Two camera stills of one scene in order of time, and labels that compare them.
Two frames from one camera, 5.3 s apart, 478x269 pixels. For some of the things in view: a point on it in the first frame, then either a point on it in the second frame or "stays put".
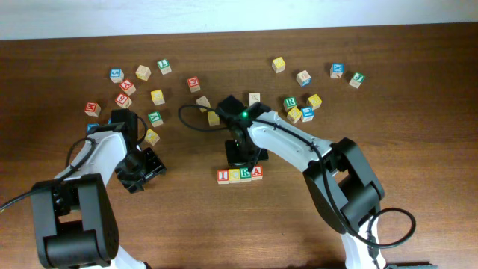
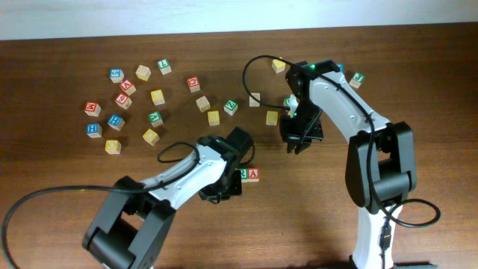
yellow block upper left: [157, 97] stays put
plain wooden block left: [143, 72] stays put
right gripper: [233, 159] -> [291, 137]
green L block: [164, 66] stays put
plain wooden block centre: [204, 101] stays put
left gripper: [154, 167] -> [237, 190]
